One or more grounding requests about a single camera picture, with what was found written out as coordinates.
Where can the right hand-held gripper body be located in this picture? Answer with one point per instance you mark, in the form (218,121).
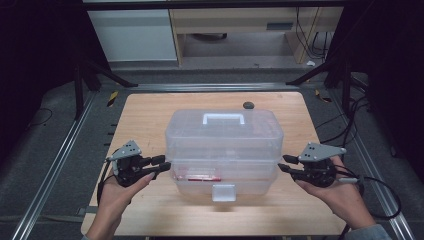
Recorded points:
(318,171)

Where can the white cabinet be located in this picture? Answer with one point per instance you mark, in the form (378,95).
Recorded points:
(133,36)

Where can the clear plastic storage box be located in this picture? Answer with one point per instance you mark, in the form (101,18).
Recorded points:
(225,146)

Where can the yellow and black tape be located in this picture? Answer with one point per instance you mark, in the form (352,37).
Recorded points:
(322,96)
(112,98)

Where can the person's right hand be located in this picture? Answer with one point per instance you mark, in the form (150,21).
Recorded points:
(343,193)

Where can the long metal floor rail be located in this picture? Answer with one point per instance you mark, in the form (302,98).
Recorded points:
(53,173)
(376,166)

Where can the short metal floor rail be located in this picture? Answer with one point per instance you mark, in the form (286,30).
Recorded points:
(213,86)

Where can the black metal stand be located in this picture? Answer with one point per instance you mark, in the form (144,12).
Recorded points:
(346,86)
(79,90)

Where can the grey round table cap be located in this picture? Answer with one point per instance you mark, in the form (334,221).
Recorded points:
(248,105)

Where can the grey tape strip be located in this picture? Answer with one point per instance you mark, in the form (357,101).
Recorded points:
(87,210)

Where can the person's left hand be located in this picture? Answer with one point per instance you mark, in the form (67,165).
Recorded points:
(115,196)

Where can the small white scrap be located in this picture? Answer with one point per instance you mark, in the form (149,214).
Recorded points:
(310,63)

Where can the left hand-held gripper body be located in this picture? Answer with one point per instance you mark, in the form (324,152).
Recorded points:
(128,166)

